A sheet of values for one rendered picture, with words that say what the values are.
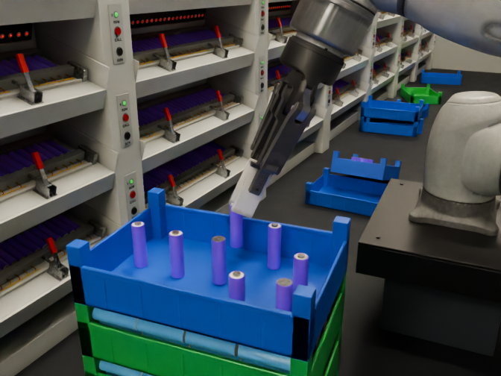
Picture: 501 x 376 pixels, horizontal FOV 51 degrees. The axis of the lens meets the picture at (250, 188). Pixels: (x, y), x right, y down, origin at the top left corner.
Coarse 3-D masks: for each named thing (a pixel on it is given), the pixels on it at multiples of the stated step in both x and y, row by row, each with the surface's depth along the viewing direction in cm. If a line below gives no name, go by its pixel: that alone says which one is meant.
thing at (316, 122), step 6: (318, 108) 241; (324, 108) 240; (318, 114) 242; (324, 114) 241; (312, 120) 236; (318, 120) 239; (306, 126) 227; (312, 126) 231; (318, 126) 240; (306, 132) 226; (312, 132) 235; (300, 138) 223
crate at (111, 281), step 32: (160, 192) 77; (128, 224) 73; (160, 224) 78; (192, 224) 78; (224, 224) 76; (256, 224) 74; (96, 256) 67; (128, 256) 74; (160, 256) 74; (192, 256) 74; (256, 256) 74; (288, 256) 74; (320, 256) 72; (96, 288) 62; (128, 288) 60; (160, 288) 58; (192, 288) 67; (224, 288) 67; (256, 288) 67; (320, 288) 67; (160, 320) 60; (192, 320) 58; (224, 320) 57; (256, 320) 55; (288, 320) 53; (320, 320) 58; (288, 352) 55
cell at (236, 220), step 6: (234, 216) 70; (240, 216) 70; (234, 222) 70; (240, 222) 71; (234, 228) 71; (240, 228) 71; (234, 234) 71; (240, 234) 71; (234, 240) 71; (240, 240) 72; (234, 246) 72; (240, 246) 72
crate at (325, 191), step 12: (324, 168) 205; (324, 180) 206; (336, 180) 206; (348, 180) 203; (360, 180) 201; (312, 192) 190; (324, 192) 188; (336, 192) 202; (348, 192) 202; (360, 192) 202; (372, 192) 200; (312, 204) 192; (324, 204) 189; (336, 204) 187; (348, 204) 185; (360, 204) 183; (372, 204) 181
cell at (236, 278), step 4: (232, 272) 58; (236, 272) 58; (240, 272) 58; (232, 276) 58; (236, 276) 57; (240, 276) 58; (244, 276) 58; (232, 280) 57; (236, 280) 57; (240, 280) 57; (244, 280) 58; (232, 284) 57; (236, 284) 57; (240, 284) 57; (244, 284) 58; (232, 288) 58; (236, 288) 57; (240, 288) 58; (244, 288) 58; (232, 292) 58; (236, 292) 58; (240, 292) 58; (244, 292) 58; (232, 296) 58; (236, 296) 58; (240, 296) 58; (244, 296) 58; (240, 300) 58; (244, 300) 59
